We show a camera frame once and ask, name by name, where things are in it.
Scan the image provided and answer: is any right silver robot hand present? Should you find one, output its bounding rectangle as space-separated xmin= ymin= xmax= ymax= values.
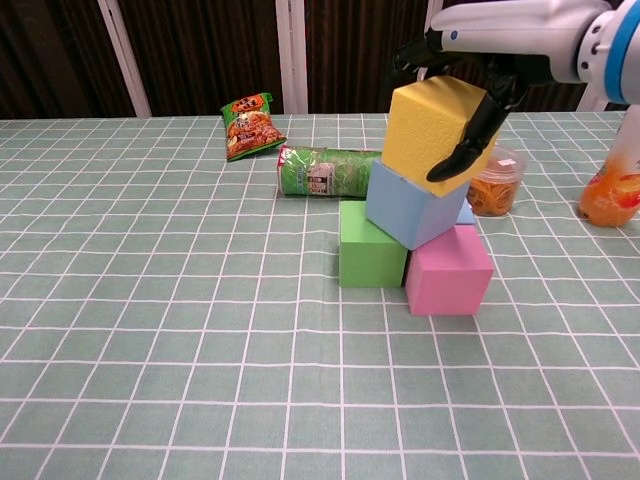
xmin=392 ymin=0 xmax=597 ymax=182

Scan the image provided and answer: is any yellow foam block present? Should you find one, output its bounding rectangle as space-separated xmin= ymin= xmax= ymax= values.
xmin=382 ymin=76 xmax=496 ymax=199

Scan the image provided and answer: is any pink foam block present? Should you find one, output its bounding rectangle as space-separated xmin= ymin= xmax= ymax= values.
xmin=404 ymin=224 xmax=495 ymax=316

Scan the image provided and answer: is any green foam block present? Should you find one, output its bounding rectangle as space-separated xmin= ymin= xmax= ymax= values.
xmin=338 ymin=199 xmax=410 ymax=289

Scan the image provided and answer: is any clear jar of rubber bands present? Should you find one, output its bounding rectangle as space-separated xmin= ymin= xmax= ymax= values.
xmin=467 ymin=147 xmax=529 ymax=217

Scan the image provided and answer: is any orange drink bottle black cap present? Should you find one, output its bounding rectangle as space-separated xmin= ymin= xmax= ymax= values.
xmin=578 ymin=107 xmax=640 ymax=229

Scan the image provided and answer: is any green chip can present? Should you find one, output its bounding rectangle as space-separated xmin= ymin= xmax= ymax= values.
xmin=277 ymin=144 xmax=384 ymax=199

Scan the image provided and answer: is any green snack bag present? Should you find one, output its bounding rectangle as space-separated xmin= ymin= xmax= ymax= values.
xmin=221 ymin=92 xmax=288 ymax=162

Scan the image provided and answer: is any black pleated curtain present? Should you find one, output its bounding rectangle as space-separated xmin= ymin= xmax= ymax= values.
xmin=0 ymin=0 xmax=640 ymax=119

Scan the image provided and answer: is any green checkered tablecloth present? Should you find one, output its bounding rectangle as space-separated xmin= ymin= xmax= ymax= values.
xmin=0 ymin=110 xmax=640 ymax=480

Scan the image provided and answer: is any white frame post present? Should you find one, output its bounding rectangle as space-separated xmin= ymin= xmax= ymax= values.
xmin=97 ymin=0 xmax=152 ymax=117
xmin=275 ymin=0 xmax=309 ymax=115

